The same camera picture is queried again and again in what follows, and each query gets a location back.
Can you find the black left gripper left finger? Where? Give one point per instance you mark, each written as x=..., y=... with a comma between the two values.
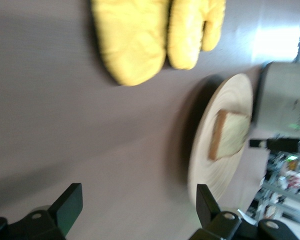
x=67, y=210

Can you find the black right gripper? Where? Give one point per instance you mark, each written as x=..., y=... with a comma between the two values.
x=282, y=145

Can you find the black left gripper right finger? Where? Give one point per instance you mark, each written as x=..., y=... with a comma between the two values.
x=210, y=215

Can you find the slice of brown-crust bread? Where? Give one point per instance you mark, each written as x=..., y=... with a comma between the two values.
x=230, y=135

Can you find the round light wooden plate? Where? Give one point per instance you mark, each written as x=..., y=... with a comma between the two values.
x=220, y=180

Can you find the beige chrome two-slot toaster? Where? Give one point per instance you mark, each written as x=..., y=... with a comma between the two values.
x=277, y=95

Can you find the yellow quilted oven mitt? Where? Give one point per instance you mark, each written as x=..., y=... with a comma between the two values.
x=130, y=42
x=187, y=37

